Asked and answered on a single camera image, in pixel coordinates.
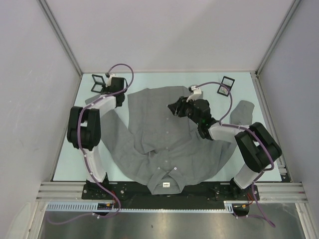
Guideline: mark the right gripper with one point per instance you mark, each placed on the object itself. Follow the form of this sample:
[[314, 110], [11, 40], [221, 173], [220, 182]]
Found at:
[[181, 103]]

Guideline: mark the grey button-up shirt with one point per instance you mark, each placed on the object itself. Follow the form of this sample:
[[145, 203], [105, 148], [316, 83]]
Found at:
[[156, 147]]

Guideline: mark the silver crystal brooch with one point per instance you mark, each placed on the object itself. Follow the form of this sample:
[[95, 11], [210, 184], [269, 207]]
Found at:
[[224, 90]]

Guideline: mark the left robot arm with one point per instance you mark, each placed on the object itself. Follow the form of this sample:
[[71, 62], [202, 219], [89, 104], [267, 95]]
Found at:
[[84, 125]]

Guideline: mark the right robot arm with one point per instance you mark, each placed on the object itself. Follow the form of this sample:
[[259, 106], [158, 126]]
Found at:
[[258, 148]]

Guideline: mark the black display box, right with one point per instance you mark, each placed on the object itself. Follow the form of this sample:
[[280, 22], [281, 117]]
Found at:
[[227, 83]]

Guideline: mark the black display box, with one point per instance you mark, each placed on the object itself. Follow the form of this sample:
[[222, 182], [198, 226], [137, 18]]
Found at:
[[99, 84], [227, 83]]

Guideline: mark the black display box, left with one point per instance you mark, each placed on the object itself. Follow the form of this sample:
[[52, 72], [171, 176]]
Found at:
[[99, 84]]

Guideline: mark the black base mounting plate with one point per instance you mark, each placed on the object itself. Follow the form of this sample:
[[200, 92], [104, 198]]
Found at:
[[218, 191]]

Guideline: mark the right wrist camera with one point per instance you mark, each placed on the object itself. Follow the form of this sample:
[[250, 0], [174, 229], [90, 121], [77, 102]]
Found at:
[[195, 93]]

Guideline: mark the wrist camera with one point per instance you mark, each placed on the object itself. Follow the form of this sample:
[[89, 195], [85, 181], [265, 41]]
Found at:
[[195, 93], [111, 79]]

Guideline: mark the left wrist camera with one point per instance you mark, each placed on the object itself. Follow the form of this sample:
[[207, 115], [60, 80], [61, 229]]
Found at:
[[111, 79]]

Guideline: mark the white slotted cable duct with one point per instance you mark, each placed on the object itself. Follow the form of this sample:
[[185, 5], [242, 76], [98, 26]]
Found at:
[[94, 207]]

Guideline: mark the aluminium frame rail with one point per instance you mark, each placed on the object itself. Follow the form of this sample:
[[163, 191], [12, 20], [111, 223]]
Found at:
[[60, 191]]

